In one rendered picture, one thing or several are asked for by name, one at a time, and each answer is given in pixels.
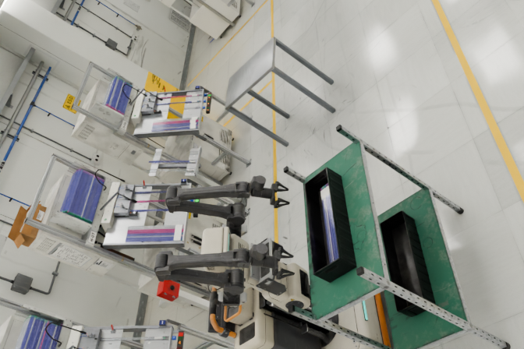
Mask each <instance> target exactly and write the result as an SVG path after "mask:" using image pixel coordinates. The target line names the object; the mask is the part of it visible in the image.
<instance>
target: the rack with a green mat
mask: <svg viewBox="0 0 524 349"><path fill-rule="evenodd" d="M336 131H337V132H339V133H340V134H342V135H343V136H344V137H346V138H347V139H349V140H351V141H352V142H353V143H351V144H350V145H349V146H347V147H346V148H345V149H344V150H342V151H341V152H340V153H338V154H337V155H335V156H334V157H332V158H331V159H330V160H329V161H327V162H326V163H325V164H323V165H322V166H320V167H319V168H318V169H317V170H315V171H314V172H313V173H311V174H310V175H308V176H307V177H304V176H303V175H301V174H300V173H298V172H296V171H294V170H292V169H291V168H290V167H288V166H286V167H284V168H283V170H284V172H285V173H286V174H287V175H290V176H291V177H293V178H294V179H296V180H298V181H300V182H302V183H303V195H304V206H305V218H306V240H307V251H308V263H309V275H310V297H311V308H312V313H311V312H308V311H306V310H303V309H301V308H299V307H296V306H294V305H290V306H289V313H290V314H293V315H294V316H298V317H299V318H301V319H305V320H306V321H309V322H311V323H314V324H316V325H318V326H321V327H324V328H325V329H327V330H330V331H333V332H335V333H338V334H340V335H342V336H344V337H347V338H349V339H351V340H354V341H356V342H359V343H361V344H364V345H366V346H368V347H371V348H373V349H393V348H391V347H389V346H386V345H384V344H381V343H379V342H377V341H375V340H372V339H370V338H368V337H365V336H363V335H361V334H359V333H356V332H354V331H352V330H349V329H347V328H345V327H343V326H339V325H338V324H336V323H333V322H331V321H329V320H327V319H329V318H331V317H332V316H335V315H337V314H338V313H340V312H343V311H345V310H346V309H348V308H351V307H353V306H354V305H357V304H359V303H360V302H362V301H365V300H366V299H368V298H370V297H372V296H374V295H376V294H378V293H380V292H382V291H384V296H385V301H386V306H387V310H388V318H389V323H390V327H391V335H392V340H393V345H394V349H427V348H428V347H432V346H434V345H436V344H439V343H441V342H444V341H446V340H449V339H451V338H453V337H457V336H458V335H461V334H463V333H466V332H470V333H472V334H474V335H476V336H478V337H480V338H482V339H484V340H486V341H488V342H490V343H492V344H494V345H496V346H498V347H500V348H502V349H510V348H511V345H510V344H509V343H507V342H505V341H503V340H502V339H500V338H498V337H496V336H494V335H492V334H490V333H488V332H487V331H485V330H482V329H481V328H479V327H477V326H474V325H473V324H472V323H471V320H470V317H469V313H468V310H467V307H466V303H465V299H464V297H463V294H462V289H461V286H460V283H459V279H458V276H457V273H456V270H455V266H454V263H453V260H452V257H451V253H450V250H449V247H448V243H447V239H446V237H445V234H444V229H443V226H442V223H441V219H440V216H439V213H438V210H437V206H436V203H435V200H434V197H435V198H436V199H438V200H440V201H441V202H442V203H444V204H445V205H447V206H449V207H450V208H451V209H453V210H454V211H455V212H457V213H459V214H462V213H463V212H464V209H463V208H461V207H460V206H458V205H456V204H455V203H453V202H452V201H451V200H450V199H448V198H446V197H445V196H443V195H442V194H440V193H439V192H438V191H436V190H435V189H433V188H431V187H430V186H429V185H428V184H426V183H425V182H423V181H421V180H420V179H418V178H417V177H416V176H415V175H413V174H411V173H410V172H408V171H407V170H406V169H404V168H403V167H401V166H400V165H398V164H396V163H395V162H394V161H393V160H391V159H390V158H388V157H386V156H385V155H383V154H382V153H381V152H379V151H378V150H376V149H375V148H373V147H372V146H371V145H369V144H368V143H366V142H365V141H363V140H362V139H361V138H359V137H358V136H356V135H354V134H353V133H352V132H350V131H349V130H348V129H346V128H344V127H343V126H341V125H338V126H337V127H336ZM365 151H366V152H368V153H370V154H371V155H373V156H374V157H376V158H377V159H378V160H380V161H382V162H383V163H385V164H386V165H387V166H389V167H391V168H392V169H394V170H395V171H397V172H398V173H399V174H401V175H402V176H404V177H405V178H407V179H409V180H410V181H411V182H413V183H414V184H416V185H418V186H419V187H420V188H421V190H419V191H418V192H415V193H414V194H412V195H411V196H409V197H408V198H406V199H404V200H402V201H401V202H400V203H398V204H396V205H394V206H393V207H392V208H390V209H388V210H386V211H384V212H383V213H382V214H380V215H377V211H376V207H375V202H374V195H373V191H372V187H371V182H370V175H369V171H368V167H367V162H366V154H365ZM326 167H328V168H330V169H331V170H332V171H334V172H336V173H337V174H339V175H341V176H342V184H343V189H344V193H345V202H346V207H347V212H348V217H349V225H350V230H351V235H352V243H353V248H354V253H355V257H356V268H354V269H353V270H350V271H349V272H348V273H346V274H344V275H342V276H341V277H339V278H338V279H336V280H334V281H332V282H330V283H329V282H327V281H326V280H323V279H321V278H319V277H316V276H314V275H313V266H312V258H311V250H310V234H309V226H308V218H307V210H306V194H305V186H304V184H305V183H306V182H308V181H309V180H310V179H311V178H312V177H314V176H315V175H317V174H318V173H319V172H320V171H322V170H323V169H325V168H326ZM401 210H402V211H404V212H405V213H406V214H408V215H409V216H410V217H412V218H413V219H414V220H415V224H416V229H417V233H418V235H419V240H420V245H421V249H422V250H423V257H424V260H425V263H426V266H427V272H428V275H429V279H430V283H431V288H432V292H433V295H434V300H435V304H436V305H435V304H433V303H431V302H429V301H427V300H425V299H423V298H421V297H420V296H418V295H416V294H413V293H412V292H410V291H407V290H406V289H404V288H403V287H400V286H398V285H397V284H394V283H392V282H391V278H390V273H389V269H388V261H387V257H386V253H385V249H384V242H383V238H382V233H381V226H380V223H381V222H383V221H385V220H387V219H388V218H389V217H392V216H393V215H395V214H396V213H398V212H399V211H401ZM394 294H396V295H398V296H399V297H401V298H404V299H405V300H407V301H410V302H412V303H413V304H415V305H417V306H419V307H420V308H423V309H425V310H426V311H425V312H422V313H420V314H419V315H417V316H413V317H409V316H407V315H405V314H402V313H400V312H397V310H396V306H395V298H394Z"/></svg>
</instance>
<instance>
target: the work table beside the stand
mask: <svg viewBox="0 0 524 349"><path fill-rule="evenodd" d="M276 45H277V46H278V47H280V48H281V49H282V50H283V51H285V52H286V53H288V54H289V55H291V56H292V57H293V58H294V59H296V60H297V61H298V62H300V63H301V64H303V65H304V66H306V67H307V68H308V69H309V70H311V71H312V72H314V73H315V74H317V75H318V76H319V77H320V78H321V79H323V80H325V81H326V82H327V83H329V84H330V85H332V84H333V83H334V80H333V79H331V78H330V77H328V76H327V75H325V74H324V73H323V72H322V71H320V70H319V69H318V68H316V67H315V66H313V65H312V64H310V63H309V62H308V61H307V60H306V59H304V58H303V57H301V56H300V55H298V54H297V53H295V52H294V51H293V50H292V49H291V48H289V47H288V46H286V45H285V44H283V43H282V42H281V41H280V40H278V39H277V38H276V37H272V38H271V39H270V40H269V41H268V42H267V43H266V44H265V45H264V46H263V47H262V48H261V49H260V50H259V51H258V52H257V53H256V54H255V55H254V56H253V57H252V58H251V59H249V60H248V61H247V62H246V63H245V64H244V65H243V66H242V67H241V68H240V69H239V70H238V71H237V72H235V73H234V74H233V75H232V76H231V77H230V78H229V80H228V90H227V95H226V101H225V110H226V111H229V112H230V113H232V114H233V115H235V116H236V117H238V118H240V119H242V120H243V121H245V122H246V123H248V124H250V125H251V126H253V127H254V128H256V129H258V130H260V131H261V132H262V133H264V134H266V135H267V136H269V137H271V138H272V139H274V140H276V141H277V142H279V143H280V144H282V145H283V146H286V147H287V146H288V145H289V142H287V141H286V140H284V139H283V138H281V137H280V136H277V135H276V134H274V133H273V132H271V131H270V130H268V129H266V128H264V127H263V126H262V125H260V124H258V123H257V122H255V121H254V120H252V119H251V118H249V117H247V116H245V115H244V114H243V113H241V112H239V111H237V110H236V109H235V108H233V107H232V105H233V104H235V103H236V102H237V101H238V100H239V99H240V98H241V97H243V96H244V95H245V94H246V93H248V94H249V95H251V96H252V97H254V98H256V99H257V100H258V101H260V102H261V103H263V104H265V105H267V106H268V107H269V108H271V109H272V110H274V111H276V112H277V113H279V114H280V115H282V116H283V117H285V118H287V119H288V118H289V116H290V115H289V114H288V113H286V112H285V111H283V110H282V109H281V108H279V107H277V106H276V105H274V104H272V103H271V102H270V101H268V100H266V99H265V98H263V97H262V96H261V95H259V94H258V93H256V92H254V91H253V90H251V89H252V88H253V87H254V86H256V85H257V84H258V83H259V82H260V81H261V80H262V79H263V78H264V77H265V76H266V75H267V74H268V73H270V72H273V73H275V74H276V75H278V76H279V77H281V78H282V79H283V80H285V81H286V82H287V83H289V84H291V85H292V86H294V87H295V88H296V89H297V90H299V91H301V92H302V93H304V94H305V95H307V96H308V97H309V98H311V99H312V100H314V101H315V102H317V103H318V104H319V105H321V106H322V107H324V108H325V109H327V110H328V111H330V112H331V113H332V114H333V113H334V112H335V108H333V107H332V106H331V105H330V104H328V103H327V102H325V101H324V100H322V99H321V98H319V97H318V96H317V95H316V94H314V93H312V92H311V91H309V90H308V89H307V88H306V87H304V86H303V85H301V84H300V83H298V82H296V81H295V80H294V79H293V78H291V77H290V76H288V75H287V74H285V73H284V72H283V71H281V70H280V69H278V68H277V67H275V66H274V59H275V46H276Z"/></svg>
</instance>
